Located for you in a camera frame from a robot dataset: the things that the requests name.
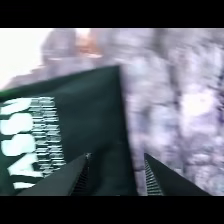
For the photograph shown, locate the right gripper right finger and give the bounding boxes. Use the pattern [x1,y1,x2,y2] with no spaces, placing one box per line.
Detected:
[143,152,212,197]

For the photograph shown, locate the black T-shirt with white print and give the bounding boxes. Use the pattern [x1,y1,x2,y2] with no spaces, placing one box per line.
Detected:
[0,64,140,197]

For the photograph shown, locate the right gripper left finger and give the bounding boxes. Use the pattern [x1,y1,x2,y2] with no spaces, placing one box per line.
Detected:
[17,152,93,197]

